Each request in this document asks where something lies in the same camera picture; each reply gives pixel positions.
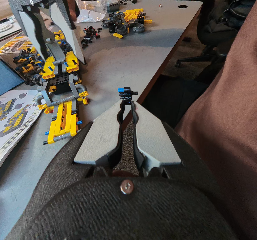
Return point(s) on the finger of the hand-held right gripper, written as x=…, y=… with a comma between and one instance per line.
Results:
x=68, y=35
x=28, y=25

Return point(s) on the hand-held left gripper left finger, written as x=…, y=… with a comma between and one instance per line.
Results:
x=98, y=141

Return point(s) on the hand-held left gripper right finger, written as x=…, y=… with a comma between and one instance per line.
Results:
x=156, y=141

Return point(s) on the yellow black brick vehicle model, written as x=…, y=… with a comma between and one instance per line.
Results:
x=62, y=119

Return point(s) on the black connector with blue pin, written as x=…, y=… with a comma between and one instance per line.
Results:
x=126, y=94

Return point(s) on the grey desk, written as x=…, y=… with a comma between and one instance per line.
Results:
x=124, y=63

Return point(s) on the person's right hand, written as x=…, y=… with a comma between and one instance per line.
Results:
x=70, y=1

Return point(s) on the pile of black red pins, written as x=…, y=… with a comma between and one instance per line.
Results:
x=90, y=36

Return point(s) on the yellow printed leaflet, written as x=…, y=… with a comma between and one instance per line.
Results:
x=14, y=45

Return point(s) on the small white label bag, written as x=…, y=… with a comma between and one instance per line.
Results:
x=90, y=13

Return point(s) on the pile of blue grey brick parts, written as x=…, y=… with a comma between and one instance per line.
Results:
x=28, y=63

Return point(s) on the grey motor block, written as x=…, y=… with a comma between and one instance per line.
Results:
x=114, y=5

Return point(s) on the blue cardboard kit box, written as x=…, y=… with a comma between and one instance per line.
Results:
x=8, y=77

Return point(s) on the person's brown sweater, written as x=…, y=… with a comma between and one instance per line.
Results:
x=226, y=123

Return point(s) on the open instruction booklet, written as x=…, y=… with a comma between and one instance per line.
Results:
x=18, y=119

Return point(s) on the black office chair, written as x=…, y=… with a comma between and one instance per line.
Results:
x=208, y=41

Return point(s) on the black backpack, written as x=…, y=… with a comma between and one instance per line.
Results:
x=237, y=11

